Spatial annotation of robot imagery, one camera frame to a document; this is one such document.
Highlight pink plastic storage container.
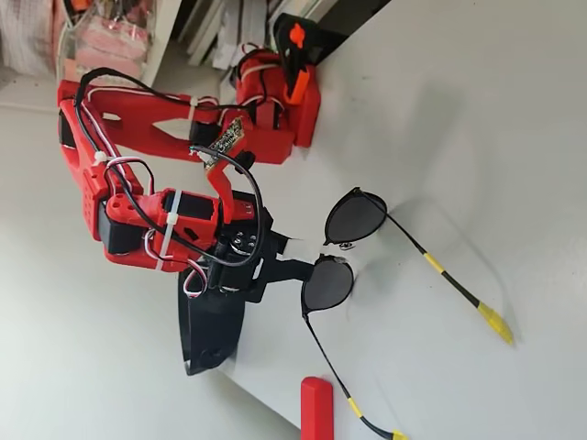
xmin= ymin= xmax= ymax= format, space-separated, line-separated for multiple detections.
xmin=58 ymin=0 xmax=153 ymax=89

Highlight black camera cable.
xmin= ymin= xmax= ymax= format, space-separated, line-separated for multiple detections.
xmin=72 ymin=67 xmax=267 ymax=270

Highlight black round sunglasses yellow-taped temples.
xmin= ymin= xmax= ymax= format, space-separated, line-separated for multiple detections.
xmin=300 ymin=186 xmax=515 ymax=440

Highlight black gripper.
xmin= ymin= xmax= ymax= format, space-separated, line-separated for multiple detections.
xmin=205 ymin=190 xmax=323 ymax=304

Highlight red perforated arm base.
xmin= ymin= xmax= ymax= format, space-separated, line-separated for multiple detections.
xmin=236 ymin=49 xmax=322 ymax=149

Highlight wrist camera board red mount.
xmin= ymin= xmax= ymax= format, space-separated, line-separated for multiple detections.
xmin=190 ymin=116 xmax=251 ymax=207

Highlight red rectangular block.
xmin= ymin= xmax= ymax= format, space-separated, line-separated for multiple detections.
xmin=300 ymin=376 xmax=336 ymax=440

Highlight black orange table clamp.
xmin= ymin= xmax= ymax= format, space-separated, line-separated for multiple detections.
xmin=273 ymin=12 xmax=352 ymax=105

